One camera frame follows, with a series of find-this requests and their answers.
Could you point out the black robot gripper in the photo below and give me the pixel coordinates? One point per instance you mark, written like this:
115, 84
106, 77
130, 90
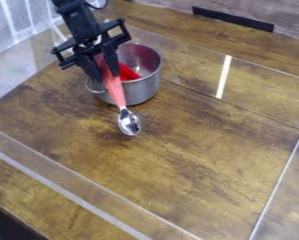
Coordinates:
92, 38

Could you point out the pink handled metal spoon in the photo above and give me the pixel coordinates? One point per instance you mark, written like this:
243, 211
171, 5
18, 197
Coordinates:
129, 122

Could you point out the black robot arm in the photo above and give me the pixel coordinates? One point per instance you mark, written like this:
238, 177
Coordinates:
68, 6

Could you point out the red object in pot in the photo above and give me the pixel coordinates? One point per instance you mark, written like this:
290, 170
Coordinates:
127, 73

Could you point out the small silver metal pot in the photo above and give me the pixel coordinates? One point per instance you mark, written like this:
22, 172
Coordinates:
145, 60

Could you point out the black strip on table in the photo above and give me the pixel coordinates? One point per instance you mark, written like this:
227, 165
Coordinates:
225, 17

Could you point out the clear acrylic barrier back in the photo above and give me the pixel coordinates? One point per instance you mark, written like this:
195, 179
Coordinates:
261, 89

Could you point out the clear acrylic barrier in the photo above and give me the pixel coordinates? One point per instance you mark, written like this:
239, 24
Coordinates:
126, 215
261, 89

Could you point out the clear acrylic barrier front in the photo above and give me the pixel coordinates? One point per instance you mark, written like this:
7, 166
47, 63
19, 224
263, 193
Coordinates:
126, 215

